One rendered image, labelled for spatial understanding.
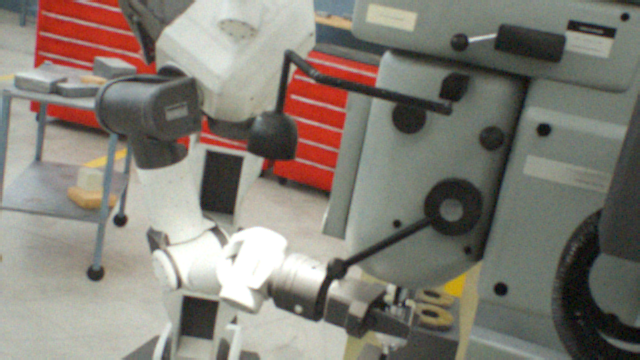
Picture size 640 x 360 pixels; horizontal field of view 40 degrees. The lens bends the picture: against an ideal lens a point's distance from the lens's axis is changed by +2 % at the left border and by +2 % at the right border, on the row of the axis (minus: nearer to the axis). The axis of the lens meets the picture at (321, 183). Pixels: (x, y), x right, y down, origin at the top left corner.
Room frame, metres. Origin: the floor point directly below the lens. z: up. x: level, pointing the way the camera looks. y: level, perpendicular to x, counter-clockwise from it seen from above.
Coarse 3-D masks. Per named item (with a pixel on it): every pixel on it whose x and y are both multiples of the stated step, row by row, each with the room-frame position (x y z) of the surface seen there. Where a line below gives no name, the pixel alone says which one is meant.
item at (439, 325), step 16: (416, 304) 1.56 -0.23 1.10; (432, 304) 1.59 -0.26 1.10; (448, 304) 1.60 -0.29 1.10; (432, 320) 1.50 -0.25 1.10; (448, 320) 1.52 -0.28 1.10; (416, 336) 1.48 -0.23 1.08; (432, 336) 1.47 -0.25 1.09; (448, 336) 1.48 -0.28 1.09; (400, 352) 1.48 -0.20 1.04; (416, 352) 1.48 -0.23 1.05; (432, 352) 1.47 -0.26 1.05; (448, 352) 1.47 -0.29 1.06
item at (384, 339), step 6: (384, 312) 1.15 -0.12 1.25; (390, 312) 1.14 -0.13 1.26; (402, 318) 1.14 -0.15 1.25; (408, 318) 1.15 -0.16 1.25; (408, 324) 1.15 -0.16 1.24; (378, 336) 1.15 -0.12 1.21; (384, 336) 1.14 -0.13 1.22; (390, 336) 1.14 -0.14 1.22; (384, 342) 1.14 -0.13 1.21; (390, 342) 1.14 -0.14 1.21; (396, 342) 1.14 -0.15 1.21; (402, 342) 1.15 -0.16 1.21
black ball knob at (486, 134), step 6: (492, 126) 1.03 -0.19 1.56; (486, 132) 1.02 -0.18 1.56; (492, 132) 1.02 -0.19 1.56; (498, 132) 1.02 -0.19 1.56; (480, 138) 1.03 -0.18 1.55; (486, 138) 1.02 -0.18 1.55; (492, 138) 1.02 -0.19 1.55; (498, 138) 1.02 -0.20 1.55; (480, 144) 1.03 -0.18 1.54; (486, 144) 1.02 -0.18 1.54; (492, 144) 1.02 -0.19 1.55; (498, 144) 1.02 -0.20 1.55; (492, 150) 1.03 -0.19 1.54
